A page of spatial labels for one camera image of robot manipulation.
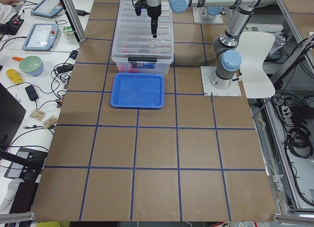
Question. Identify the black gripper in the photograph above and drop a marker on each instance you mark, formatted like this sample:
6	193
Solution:
153	12

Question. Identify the clear plastic box lid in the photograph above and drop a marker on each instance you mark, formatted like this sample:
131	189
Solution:
133	35

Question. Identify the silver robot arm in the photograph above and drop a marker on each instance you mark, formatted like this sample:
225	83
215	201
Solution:
228	58

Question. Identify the clear plastic storage box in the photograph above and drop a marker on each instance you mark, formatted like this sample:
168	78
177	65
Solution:
143	67

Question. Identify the blue plastic tray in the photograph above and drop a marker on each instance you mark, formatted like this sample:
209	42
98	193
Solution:
135	90

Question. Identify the green white carton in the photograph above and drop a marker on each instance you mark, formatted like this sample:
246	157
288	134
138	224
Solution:
68	32

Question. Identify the white chair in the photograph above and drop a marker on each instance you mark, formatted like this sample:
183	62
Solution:
254	47

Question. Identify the blue teach pendant far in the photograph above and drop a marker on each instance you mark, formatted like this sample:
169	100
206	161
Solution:
47	8

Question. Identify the blue teach pendant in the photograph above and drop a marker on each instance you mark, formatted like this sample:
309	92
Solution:
41	37
47	8

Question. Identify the blue teach pendant near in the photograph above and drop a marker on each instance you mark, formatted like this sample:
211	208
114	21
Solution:
41	37

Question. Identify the green bowl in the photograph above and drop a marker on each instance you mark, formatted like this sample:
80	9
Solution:
32	65

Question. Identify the orange carrot toy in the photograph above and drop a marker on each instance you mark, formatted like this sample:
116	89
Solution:
17	58

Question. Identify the black power adapter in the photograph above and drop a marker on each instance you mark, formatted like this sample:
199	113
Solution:
31	92

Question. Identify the snack bag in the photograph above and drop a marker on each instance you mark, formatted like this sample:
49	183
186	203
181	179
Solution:
37	114
51	121

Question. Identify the yellow ridged object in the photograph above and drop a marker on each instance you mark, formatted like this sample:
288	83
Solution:
14	76

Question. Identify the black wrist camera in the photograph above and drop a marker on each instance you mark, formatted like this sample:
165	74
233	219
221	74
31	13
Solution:
139	5

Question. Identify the black box latch handle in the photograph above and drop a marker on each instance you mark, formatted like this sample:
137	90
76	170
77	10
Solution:
142	59

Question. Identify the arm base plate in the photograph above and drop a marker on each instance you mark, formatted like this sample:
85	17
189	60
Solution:
214	86
211	15

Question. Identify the aluminium frame post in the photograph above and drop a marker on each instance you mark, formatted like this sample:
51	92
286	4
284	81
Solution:
73	18

